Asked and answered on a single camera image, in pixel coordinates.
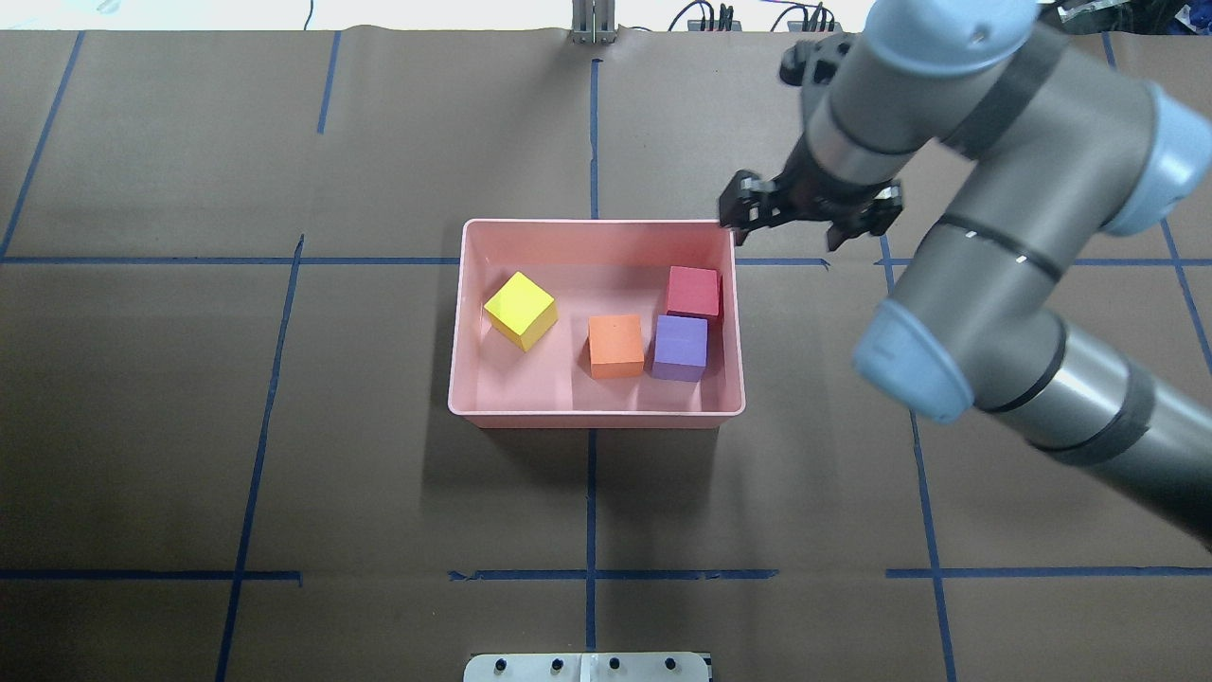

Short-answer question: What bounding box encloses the white mounting column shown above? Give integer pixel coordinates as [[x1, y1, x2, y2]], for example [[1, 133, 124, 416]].
[[462, 651, 714, 681]]

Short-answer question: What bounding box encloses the aluminium frame post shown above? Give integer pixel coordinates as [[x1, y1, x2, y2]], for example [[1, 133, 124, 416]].
[[570, 0, 618, 45]]

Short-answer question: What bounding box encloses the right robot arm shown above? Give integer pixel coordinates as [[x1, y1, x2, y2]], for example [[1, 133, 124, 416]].
[[718, 1, 1210, 548]]

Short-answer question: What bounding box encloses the purple foam block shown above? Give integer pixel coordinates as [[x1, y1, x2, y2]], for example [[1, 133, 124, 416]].
[[651, 314, 708, 383]]

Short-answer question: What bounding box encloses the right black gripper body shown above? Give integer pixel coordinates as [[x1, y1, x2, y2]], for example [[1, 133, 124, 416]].
[[776, 137, 901, 222]]

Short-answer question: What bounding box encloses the red foam block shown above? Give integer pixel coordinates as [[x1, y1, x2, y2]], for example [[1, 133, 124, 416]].
[[664, 267, 722, 322]]

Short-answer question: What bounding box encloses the pink plastic bin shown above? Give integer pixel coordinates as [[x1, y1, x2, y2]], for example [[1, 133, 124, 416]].
[[447, 219, 747, 430]]

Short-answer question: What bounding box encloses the yellow foam block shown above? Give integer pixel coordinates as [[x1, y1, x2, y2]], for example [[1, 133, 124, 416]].
[[482, 271, 559, 353]]

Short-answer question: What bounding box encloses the orange foam block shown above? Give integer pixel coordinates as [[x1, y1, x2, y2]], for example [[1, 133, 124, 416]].
[[588, 314, 645, 382]]

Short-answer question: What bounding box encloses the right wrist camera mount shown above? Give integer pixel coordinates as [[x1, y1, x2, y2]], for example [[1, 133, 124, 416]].
[[778, 33, 861, 113]]

